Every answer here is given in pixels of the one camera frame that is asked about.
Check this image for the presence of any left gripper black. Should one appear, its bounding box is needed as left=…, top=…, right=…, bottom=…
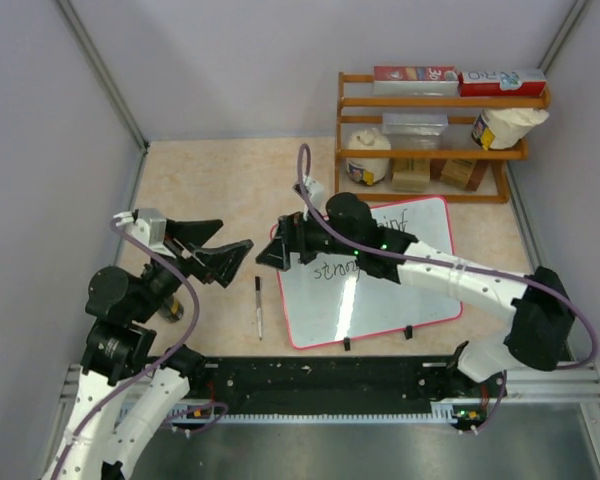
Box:
left=132, top=218, right=252, bottom=321

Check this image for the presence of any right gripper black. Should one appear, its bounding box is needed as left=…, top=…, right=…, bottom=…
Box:
left=258, top=205, right=361, bottom=271

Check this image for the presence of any whiteboard with pink frame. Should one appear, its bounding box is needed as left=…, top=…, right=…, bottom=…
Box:
left=277, top=196, right=463, bottom=349

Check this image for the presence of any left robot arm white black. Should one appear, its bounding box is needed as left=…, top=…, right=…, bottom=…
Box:
left=43, top=208, right=253, bottom=479

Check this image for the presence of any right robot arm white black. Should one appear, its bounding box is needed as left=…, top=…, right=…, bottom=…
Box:
left=256, top=193, right=574, bottom=396

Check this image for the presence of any white flour bag lower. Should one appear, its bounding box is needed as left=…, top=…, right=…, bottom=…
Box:
left=345, top=127, right=394, bottom=187

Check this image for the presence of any white flour bag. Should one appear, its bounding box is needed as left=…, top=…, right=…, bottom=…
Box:
left=345, top=127, right=394, bottom=187
left=471, top=108, right=549, bottom=150

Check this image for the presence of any wooden shelf rack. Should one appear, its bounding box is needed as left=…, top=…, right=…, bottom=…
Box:
left=334, top=72, right=551, bottom=204

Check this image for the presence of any brown cardboard box left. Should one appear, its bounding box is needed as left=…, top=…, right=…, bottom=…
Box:
left=390, top=158, right=431, bottom=192

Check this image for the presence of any brown cardboard box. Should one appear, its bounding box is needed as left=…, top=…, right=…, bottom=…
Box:
left=440, top=159, right=489, bottom=192
left=390, top=158, right=431, bottom=192

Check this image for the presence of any clear plastic container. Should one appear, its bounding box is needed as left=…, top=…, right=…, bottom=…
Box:
left=381, top=113, right=449, bottom=150

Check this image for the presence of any brown cardboard box right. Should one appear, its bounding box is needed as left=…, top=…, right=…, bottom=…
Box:
left=440, top=159, right=489, bottom=192

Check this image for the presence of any red foil box left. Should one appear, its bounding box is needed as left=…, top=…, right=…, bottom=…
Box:
left=372, top=66, right=459, bottom=97

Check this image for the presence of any white flour bag upper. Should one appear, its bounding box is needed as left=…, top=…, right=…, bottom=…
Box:
left=471, top=108, right=549, bottom=150

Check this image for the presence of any red white box right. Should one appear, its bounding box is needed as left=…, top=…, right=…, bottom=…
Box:
left=459, top=69, right=547, bottom=97

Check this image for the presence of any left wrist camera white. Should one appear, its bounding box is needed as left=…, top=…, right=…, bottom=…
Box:
left=113, top=208, right=173, bottom=257

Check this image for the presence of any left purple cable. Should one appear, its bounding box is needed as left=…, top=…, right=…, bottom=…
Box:
left=49, top=216, right=230, bottom=480

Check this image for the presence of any purple cable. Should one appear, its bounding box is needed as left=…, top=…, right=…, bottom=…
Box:
left=297, top=143, right=600, bottom=436
left=49, top=216, right=230, bottom=480

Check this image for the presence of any grey slotted cable duct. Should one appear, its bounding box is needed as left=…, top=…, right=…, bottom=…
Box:
left=165, top=403, right=215, bottom=424

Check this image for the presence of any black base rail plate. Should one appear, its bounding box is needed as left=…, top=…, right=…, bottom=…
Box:
left=188, top=356, right=482, bottom=415

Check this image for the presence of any aluminium frame post left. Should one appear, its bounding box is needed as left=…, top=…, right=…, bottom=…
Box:
left=54, top=0, right=149, bottom=151

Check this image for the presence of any aluminium frame post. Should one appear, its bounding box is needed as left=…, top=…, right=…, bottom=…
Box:
left=54, top=0, right=149, bottom=151
left=538, top=0, right=592, bottom=75

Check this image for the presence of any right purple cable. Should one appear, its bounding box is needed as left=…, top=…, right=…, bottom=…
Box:
left=297, top=143, right=600, bottom=436

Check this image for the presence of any aluminium frame post right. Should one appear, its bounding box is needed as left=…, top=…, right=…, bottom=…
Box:
left=538, top=0, right=592, bottom=75

